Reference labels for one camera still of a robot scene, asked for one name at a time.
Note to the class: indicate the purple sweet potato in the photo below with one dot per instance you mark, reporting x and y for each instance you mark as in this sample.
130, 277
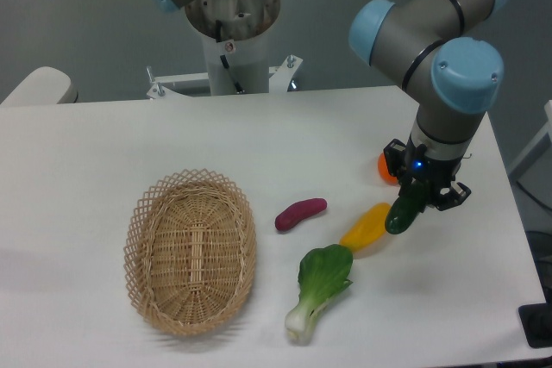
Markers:
299, 211

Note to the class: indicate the yellow bell pepper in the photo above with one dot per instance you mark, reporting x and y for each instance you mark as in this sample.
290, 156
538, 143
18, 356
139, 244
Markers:
369, 228

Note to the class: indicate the green bok choy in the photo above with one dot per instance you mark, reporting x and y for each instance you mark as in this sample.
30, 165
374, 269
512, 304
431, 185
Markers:
322, 277

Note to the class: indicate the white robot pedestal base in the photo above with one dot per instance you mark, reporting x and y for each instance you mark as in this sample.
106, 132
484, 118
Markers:
235, 39

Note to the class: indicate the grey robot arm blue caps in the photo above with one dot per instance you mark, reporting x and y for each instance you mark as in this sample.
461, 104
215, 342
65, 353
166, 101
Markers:
422, 46

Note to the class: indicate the dark green cucumber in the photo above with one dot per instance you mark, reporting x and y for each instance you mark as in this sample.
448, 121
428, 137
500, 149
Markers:
411, 201

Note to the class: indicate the woven wicker basket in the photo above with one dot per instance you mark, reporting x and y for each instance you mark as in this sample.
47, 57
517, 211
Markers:
190, 252

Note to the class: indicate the white chair armrest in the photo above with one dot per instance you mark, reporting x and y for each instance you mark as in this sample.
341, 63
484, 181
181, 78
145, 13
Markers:
43, 86

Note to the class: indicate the black device at edge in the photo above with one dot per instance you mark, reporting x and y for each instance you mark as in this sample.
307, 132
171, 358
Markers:
536, 322

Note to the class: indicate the orange fruit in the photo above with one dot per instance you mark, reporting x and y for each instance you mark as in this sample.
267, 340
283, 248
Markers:
383, 171

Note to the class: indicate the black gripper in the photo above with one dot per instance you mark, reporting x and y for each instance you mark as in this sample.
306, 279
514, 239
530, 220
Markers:
406, 162

